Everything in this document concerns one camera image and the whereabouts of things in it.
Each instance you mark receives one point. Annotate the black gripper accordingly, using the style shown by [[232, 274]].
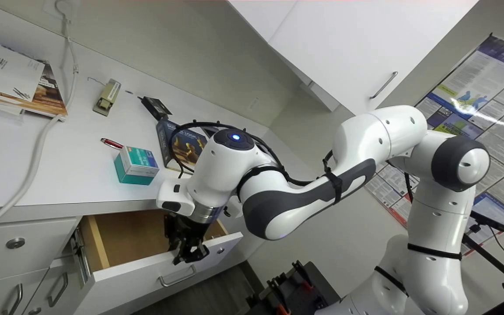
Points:
[[186, 230]]

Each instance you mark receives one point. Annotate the white drawer with wooden inside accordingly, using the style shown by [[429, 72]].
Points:
[[130, 281]]

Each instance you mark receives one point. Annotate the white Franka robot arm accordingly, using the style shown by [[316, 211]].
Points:
[[298, 198]]

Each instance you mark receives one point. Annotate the round silver drawer lock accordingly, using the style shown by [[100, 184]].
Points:
[[15, 242]]

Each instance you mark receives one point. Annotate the teal and white box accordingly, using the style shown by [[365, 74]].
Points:
[[135, 165]]

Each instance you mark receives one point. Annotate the book with dark picture cover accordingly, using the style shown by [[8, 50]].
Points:
[[183, 146]]

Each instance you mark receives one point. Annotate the black and red floor equipment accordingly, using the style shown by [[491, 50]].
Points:
[[293, 289]]

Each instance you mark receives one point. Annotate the red pen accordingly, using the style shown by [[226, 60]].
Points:
[[111, 142]]

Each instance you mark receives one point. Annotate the black flat device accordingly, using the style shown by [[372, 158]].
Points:
[[155, 107]]

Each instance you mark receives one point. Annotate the beige stapler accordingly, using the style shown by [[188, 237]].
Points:
[[107, 97]]

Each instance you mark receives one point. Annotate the stack of books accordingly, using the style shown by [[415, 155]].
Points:
[[44, 99]]

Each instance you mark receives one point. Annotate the white paper booklet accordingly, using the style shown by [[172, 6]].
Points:
[[4, 71]]

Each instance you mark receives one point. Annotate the black tripod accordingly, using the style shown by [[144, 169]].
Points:
[[499, 265]]

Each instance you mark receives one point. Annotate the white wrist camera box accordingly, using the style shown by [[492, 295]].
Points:
[[176, 198]]

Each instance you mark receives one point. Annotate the white wall cabinet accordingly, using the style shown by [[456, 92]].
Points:
[[345, 41]]

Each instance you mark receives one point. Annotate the large printed wall poster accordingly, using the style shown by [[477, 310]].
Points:
[[498, 76]]

